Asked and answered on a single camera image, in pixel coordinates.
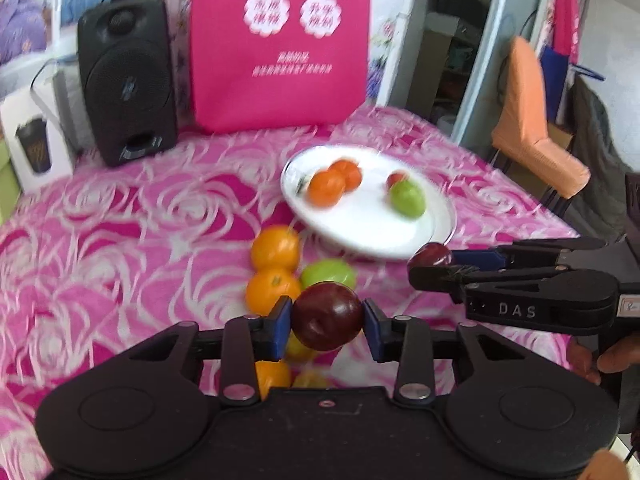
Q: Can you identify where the small red fruit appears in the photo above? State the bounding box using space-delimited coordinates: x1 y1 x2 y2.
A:
386 171 409 191

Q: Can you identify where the person's right hand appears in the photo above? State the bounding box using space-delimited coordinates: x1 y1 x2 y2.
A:
566 331 640 480

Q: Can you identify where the orange with green stem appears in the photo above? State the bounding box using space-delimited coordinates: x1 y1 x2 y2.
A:
245 266 302 316

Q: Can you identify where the black speaker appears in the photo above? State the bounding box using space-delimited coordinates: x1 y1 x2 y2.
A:
77 0 178 167

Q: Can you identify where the round orange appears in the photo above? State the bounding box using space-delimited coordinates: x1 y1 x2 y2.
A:
250 226 300 272

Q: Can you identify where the black cable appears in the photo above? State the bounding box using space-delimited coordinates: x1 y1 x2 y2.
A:
28 56 84 156

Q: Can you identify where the pink tote bag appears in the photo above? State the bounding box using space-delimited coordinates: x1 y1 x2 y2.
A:
190 0 371 133

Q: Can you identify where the white coffee cup box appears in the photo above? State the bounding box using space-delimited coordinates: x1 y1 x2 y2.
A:
1 81 76 194

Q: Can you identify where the orange covered chair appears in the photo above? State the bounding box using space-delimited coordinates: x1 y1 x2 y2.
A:
491 36 591 203

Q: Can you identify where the green apple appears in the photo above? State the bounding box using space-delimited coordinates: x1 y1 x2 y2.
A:
388 180 426 220

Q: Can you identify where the white round plate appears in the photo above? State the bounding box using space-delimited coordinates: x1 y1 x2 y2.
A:
280 144 457 261

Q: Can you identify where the green shoe box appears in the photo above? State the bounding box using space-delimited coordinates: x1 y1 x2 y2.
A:
0 139 22 224

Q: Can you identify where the reddish tangerine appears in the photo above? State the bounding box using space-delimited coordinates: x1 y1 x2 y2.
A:
330 158 362 192

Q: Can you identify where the tangerine with leaf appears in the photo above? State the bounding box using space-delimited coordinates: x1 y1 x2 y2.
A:
304 169 346 208

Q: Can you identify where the small dark red plum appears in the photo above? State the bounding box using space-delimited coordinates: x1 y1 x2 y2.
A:
408 242 454 269

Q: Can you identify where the small yellow orange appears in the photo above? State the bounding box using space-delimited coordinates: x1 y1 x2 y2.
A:
292 370 331 389

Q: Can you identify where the large dark red plum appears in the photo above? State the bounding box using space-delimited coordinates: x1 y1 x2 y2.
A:
291 282 364 352

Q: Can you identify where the small yellow lemon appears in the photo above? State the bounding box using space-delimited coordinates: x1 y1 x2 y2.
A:
284 332 318 364

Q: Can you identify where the small orange mandarin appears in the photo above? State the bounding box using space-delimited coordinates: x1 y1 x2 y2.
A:
255 361 292 400

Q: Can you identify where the green mango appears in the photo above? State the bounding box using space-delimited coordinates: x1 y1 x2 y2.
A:
299 259 357 289

